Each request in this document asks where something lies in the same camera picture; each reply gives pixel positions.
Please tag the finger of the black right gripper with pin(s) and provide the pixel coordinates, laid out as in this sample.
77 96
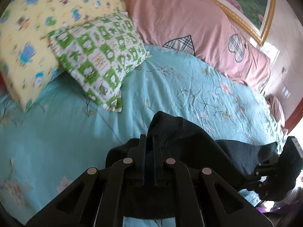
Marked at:
267 166
257 183

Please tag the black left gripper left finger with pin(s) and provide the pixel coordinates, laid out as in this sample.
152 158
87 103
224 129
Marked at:
123 192

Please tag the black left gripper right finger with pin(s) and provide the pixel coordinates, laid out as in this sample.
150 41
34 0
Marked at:
177 191

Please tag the black pants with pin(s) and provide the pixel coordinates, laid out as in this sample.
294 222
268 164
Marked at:
232 160

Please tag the light blue floral bedsheet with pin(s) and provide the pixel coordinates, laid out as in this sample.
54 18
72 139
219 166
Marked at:
46 148

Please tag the green white checkered pillow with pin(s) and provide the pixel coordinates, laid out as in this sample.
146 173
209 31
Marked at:
99 55

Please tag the yellow cartoon print pillow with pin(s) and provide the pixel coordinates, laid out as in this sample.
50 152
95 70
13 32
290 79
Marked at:
27 62

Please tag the gold framed floral headboard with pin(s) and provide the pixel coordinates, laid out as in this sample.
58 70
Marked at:
252 16

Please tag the pink quilt with plaid hearts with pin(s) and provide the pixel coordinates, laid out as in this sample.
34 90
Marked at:
202 29

